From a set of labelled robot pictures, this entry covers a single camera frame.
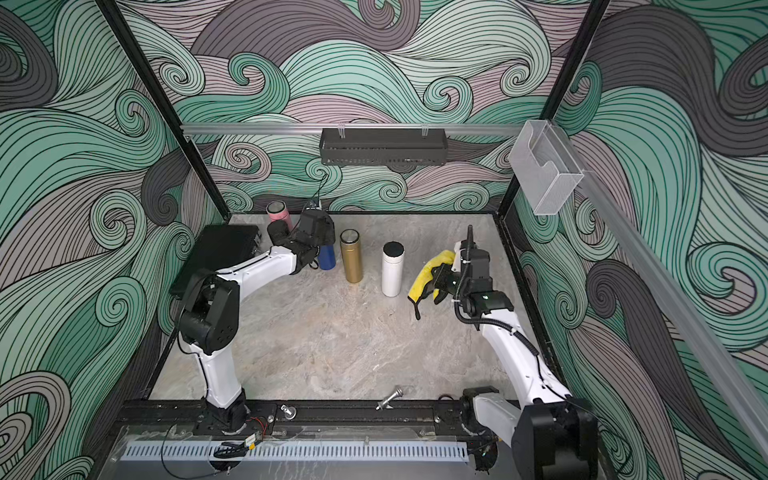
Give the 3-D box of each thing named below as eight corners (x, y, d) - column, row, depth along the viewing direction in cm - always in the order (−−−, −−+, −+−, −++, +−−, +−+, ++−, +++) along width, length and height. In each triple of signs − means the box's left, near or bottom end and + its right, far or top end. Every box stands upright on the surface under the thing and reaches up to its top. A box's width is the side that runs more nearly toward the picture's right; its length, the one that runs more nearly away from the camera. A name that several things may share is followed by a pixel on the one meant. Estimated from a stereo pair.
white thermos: (382, 297, 97) (383, 259, 81) (382, 279, 102) (383, 240, 86) (400, 297, 97) (405, 259, 81) (399, 279, 102) (403, 240, 86)
